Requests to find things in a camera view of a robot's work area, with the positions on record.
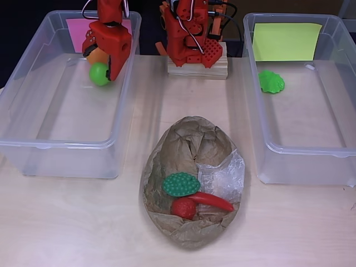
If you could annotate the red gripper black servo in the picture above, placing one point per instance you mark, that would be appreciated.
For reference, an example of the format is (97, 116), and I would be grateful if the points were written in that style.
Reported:
(113, 41)

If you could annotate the orange toy fruit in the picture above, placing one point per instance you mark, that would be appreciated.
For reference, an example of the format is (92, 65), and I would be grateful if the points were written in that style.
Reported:
(97, 57)

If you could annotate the light green toy apple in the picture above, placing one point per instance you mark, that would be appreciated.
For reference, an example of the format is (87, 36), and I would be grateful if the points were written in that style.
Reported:
(98, 75)

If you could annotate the dark green bumpy toy vegetable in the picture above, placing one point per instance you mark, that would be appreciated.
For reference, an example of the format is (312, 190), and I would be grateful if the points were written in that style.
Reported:
(180, 185)

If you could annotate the light green toy lettuce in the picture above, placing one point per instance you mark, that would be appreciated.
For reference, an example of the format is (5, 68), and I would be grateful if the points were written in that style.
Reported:
(271, 82)

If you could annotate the red toy strawberry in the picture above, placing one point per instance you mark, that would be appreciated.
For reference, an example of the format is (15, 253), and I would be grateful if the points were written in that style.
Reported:
(183, 208)

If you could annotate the red toy chili pepper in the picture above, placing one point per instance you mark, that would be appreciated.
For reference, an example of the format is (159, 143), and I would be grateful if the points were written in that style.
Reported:
(215, 201)

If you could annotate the red printed robot arm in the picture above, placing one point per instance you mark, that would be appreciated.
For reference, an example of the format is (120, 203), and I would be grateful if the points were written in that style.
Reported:
(183, 36)

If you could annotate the orange printed robot arm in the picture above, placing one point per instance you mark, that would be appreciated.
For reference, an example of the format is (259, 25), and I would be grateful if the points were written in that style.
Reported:
(216, 25)

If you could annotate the clear plastic bin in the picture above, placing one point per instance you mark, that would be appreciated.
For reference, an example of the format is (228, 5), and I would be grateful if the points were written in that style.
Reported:
(300, 116)
(69, 111)

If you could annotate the pink paper note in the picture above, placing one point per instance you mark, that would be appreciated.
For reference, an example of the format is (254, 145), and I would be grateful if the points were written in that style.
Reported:
(76, 30)

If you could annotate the wooden base block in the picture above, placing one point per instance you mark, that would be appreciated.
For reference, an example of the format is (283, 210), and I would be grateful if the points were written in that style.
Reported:
(194, 73)

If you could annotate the yellow paper note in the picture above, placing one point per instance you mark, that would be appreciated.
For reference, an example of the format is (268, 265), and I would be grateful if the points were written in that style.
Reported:
(286, 41)

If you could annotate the crumpled brown paper bag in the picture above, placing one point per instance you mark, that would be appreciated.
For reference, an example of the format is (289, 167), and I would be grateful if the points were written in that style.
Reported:
(189, 233)

